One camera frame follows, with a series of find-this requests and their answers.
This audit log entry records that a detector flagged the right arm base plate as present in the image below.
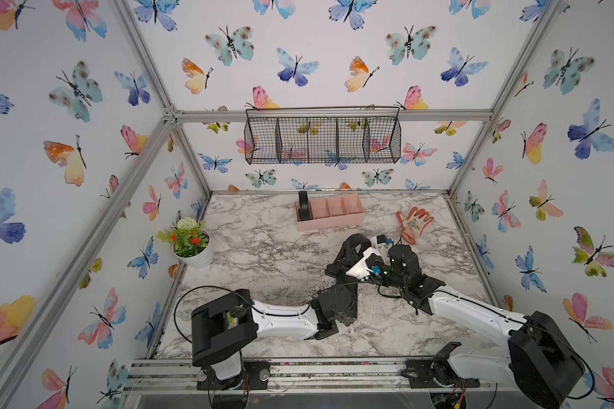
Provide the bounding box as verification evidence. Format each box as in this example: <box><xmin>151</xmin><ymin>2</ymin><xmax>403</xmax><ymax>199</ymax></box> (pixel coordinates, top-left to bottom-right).
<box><xmin>400</xmin><ymin>358</ymin><xmax>480</xmax><ymax>389</ymax></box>

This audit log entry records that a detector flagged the pink divided storage box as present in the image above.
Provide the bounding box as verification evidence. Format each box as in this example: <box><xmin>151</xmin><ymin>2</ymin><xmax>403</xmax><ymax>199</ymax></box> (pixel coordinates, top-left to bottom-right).
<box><xmin>294</xmin><ymin>194</ymin><xmax>366</xmax><ymax>232</ymax></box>

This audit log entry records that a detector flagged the black wire wall basket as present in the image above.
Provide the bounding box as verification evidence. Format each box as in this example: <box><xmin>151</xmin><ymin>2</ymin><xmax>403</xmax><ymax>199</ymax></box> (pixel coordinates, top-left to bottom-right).
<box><xmin>237</xmin><ymin>106</ymin><xmax>402</xmax><ymax>167</ymax></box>

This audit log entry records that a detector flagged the white flower pot with plant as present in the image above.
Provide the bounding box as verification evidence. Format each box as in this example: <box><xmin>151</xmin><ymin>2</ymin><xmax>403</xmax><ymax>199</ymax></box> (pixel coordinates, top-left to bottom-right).
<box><xmin>157</xmin><ymin>216</ymin><xmax>215</xmax><ymax>269</ymax></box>

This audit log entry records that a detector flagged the aluminium front rail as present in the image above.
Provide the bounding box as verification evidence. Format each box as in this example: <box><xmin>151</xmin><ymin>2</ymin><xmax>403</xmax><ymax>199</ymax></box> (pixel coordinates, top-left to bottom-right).
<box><xmin>125</xmin><ymin>356</ymin><xmax>495</xmax><ymax>395</ymax></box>

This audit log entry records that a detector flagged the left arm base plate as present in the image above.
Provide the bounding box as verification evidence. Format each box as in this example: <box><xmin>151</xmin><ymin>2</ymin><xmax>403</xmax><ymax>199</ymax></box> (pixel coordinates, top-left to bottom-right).
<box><xmin>196</xmin><ymin>355</ymin><xmax>271</xmax><ymax>391</ymax></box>

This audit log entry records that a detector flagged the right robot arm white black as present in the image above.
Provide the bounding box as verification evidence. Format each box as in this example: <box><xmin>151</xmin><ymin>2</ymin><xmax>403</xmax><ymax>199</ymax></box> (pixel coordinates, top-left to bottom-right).
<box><xmin>357</xmin><ymin>244</ymin><xmax>588</xmax><ymax>408</ymax></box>

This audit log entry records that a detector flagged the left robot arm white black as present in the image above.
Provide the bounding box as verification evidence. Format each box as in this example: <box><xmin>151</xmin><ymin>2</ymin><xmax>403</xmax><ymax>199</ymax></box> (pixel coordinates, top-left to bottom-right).
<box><xmin>191</xmin><ymin>233</ymin><xmax>392</xmax><ymax>381</ymax></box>

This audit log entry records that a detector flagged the red and white work glove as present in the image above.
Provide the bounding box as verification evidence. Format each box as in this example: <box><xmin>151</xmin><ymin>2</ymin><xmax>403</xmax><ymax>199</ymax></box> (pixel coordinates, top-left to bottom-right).
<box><xmin>397</xmin><ymin>207</ymin><xmax>434</xmax><ymax>245</ymax></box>

